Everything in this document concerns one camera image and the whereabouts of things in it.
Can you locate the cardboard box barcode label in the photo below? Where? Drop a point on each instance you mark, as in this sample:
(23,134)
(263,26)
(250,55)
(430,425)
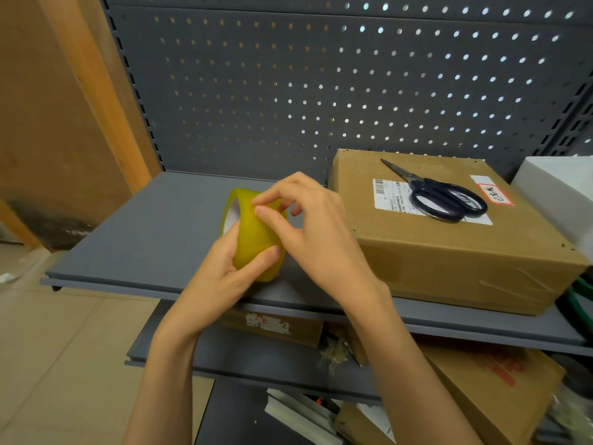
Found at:
(356,428)

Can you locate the grey perforated back panel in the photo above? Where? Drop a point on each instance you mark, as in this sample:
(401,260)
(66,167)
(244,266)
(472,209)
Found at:
(324,88)

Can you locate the white flat strips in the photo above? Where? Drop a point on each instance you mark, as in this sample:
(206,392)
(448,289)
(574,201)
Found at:
(296,414)

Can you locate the person's left hand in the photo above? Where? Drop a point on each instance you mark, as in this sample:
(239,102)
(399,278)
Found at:
(208,291)

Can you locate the crumpled clear plastic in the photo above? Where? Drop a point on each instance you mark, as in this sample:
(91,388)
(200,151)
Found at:
(572,417)

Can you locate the cardboard box red lettering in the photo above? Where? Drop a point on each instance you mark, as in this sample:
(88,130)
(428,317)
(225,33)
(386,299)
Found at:
(486,393)

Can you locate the white paper scrap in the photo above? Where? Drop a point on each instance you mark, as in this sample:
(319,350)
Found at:
(8,276)

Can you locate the person's left forearm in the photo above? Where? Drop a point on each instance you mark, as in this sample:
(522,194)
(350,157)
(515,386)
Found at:
(162,393)

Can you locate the grey slotted upright post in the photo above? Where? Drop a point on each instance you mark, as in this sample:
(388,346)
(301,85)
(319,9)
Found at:
(132,88)
(567,125)

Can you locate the cardboard box torn white sticker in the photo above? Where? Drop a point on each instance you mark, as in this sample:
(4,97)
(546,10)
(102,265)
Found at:
(278,329)

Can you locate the black scissors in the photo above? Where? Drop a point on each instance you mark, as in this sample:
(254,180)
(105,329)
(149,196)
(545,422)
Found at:
(419,184)

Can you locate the brown wooden panel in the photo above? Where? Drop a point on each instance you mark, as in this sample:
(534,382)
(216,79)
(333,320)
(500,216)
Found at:
(55,111)

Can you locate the brown cardboard box white labels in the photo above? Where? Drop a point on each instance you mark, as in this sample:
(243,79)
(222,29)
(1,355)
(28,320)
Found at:
(440,254)

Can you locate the yellow tape roll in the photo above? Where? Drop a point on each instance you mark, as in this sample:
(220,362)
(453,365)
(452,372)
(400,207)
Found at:
(255,240)

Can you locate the white plastic bin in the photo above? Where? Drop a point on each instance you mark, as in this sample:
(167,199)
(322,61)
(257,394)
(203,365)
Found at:
(556,203)

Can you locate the person's right hand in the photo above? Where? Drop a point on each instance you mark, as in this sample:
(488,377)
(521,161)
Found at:
(324,240)

